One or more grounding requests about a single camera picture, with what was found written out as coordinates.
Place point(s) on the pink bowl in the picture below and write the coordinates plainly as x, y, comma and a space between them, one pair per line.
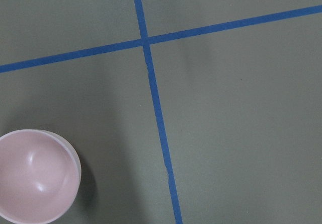
40, 176

